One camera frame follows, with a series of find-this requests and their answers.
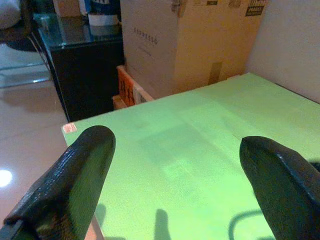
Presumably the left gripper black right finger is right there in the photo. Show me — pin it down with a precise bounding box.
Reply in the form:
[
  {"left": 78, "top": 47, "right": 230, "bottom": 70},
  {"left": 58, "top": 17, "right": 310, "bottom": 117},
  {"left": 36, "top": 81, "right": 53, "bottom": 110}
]
[{"left": 239, "top": 135, "right": 320, "bottom": 240}]

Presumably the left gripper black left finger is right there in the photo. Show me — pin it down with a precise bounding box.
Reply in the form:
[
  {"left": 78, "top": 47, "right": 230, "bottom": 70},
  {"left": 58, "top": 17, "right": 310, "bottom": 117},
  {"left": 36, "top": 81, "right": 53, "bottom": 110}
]
[{"left": 0, "top": 125, "right": 117, "bottom": 240}]

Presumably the black cabinet with glass top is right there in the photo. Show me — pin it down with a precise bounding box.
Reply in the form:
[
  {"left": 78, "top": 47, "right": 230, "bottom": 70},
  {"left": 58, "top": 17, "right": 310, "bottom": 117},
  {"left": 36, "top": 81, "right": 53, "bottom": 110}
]
[{"left": 32, "top": 13, "right": 126, "bottom": 123}]

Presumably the orange and white box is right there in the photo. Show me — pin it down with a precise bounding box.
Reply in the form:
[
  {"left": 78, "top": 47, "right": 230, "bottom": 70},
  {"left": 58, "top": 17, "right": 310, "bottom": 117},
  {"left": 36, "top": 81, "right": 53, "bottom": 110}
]
[{"left": 116, "top": 64, "right": 155, "bottom": 106}]

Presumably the beige espresso cardboard box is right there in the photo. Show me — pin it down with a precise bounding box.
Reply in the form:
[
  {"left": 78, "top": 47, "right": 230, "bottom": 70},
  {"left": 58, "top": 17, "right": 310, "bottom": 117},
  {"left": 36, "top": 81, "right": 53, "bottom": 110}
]
[{"left": 119, "top": 0, "right": 269, "bottom": 100}]

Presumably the white and blue container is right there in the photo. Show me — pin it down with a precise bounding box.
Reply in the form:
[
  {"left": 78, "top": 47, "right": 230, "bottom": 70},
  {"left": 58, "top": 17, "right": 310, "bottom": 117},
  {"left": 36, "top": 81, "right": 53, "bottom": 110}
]
[{"left": 83, "top": 0, "right": 121, "bottom": 27}]

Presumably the plain beige cardboard box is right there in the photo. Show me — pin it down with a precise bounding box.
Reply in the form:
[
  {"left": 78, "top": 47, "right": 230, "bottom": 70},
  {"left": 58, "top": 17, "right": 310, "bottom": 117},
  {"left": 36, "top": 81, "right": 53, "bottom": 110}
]
[{"left": 52, "top": 0, "right": 81, "bottom": 18}]

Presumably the black cable loop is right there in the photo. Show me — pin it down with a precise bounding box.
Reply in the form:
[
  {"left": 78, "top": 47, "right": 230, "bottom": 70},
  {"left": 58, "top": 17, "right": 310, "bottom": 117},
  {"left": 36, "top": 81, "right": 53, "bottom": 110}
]
[{"left": 228, "top": 209, "right": 265, "bottom": 240}]

